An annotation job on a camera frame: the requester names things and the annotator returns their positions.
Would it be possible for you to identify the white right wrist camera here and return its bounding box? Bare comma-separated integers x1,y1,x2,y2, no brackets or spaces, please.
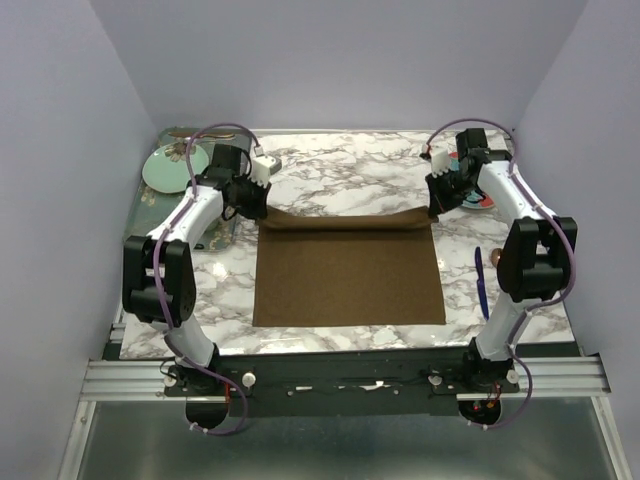
428,147,451,177

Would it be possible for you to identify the mint green floral plate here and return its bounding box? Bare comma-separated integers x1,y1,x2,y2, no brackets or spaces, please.
142,140,191,194

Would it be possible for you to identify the blue handled knife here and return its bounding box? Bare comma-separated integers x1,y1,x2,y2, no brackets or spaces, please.
474,246,490,321

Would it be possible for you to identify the copper spoon on tray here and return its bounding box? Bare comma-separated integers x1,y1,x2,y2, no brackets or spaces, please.
167,131,236,142

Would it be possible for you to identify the red and teal plate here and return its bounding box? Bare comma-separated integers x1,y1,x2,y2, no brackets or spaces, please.
449,152,494,210

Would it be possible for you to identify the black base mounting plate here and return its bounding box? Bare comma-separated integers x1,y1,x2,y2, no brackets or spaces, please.
163,347,519,430

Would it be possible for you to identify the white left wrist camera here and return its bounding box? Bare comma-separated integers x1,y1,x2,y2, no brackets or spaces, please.
248,155,282,188

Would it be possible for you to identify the copper spoon on table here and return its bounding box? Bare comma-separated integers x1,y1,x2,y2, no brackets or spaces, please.
490,248,502,267

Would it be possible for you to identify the brown fabric napkin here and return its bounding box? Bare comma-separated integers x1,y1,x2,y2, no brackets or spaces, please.
253,207,446,328

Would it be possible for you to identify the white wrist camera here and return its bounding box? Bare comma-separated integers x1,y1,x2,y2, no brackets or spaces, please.
248,155,282,188
428,147,451,177

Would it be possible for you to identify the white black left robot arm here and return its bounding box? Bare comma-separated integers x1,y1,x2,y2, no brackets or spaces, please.
122,142,280,399

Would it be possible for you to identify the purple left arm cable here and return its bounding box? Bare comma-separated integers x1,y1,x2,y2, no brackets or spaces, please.
154,123,265,437

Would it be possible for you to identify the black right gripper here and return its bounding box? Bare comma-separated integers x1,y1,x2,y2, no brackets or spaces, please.
425,166,476,216

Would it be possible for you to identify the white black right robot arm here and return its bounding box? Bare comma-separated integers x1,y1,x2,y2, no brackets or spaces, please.
421,128,578,392

